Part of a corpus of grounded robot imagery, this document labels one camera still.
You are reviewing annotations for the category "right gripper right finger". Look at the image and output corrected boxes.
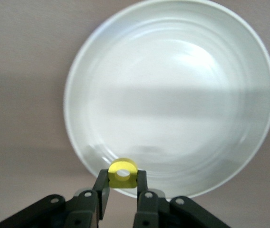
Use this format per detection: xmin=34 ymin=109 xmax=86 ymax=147
xmin=133 ymin=170 xmax=231 ymax=228

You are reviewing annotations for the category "beige brown plate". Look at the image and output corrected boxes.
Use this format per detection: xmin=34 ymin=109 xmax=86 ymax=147
xmin=63 ymin=0 xmax=270 ymax=199

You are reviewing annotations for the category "brown table cover sheet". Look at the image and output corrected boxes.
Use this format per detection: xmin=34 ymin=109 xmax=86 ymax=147
xmin=0 ymin=0 xmax=270 ymax=228

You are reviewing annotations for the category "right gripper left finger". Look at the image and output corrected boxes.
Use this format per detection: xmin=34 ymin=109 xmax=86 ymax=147
xmin=0 ymin=169 xmax=110 ymax=228

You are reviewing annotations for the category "yellow letter d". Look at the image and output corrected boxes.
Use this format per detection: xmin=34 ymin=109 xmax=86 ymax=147
xmin=107 ymin=157 xmax=139 ymax=189

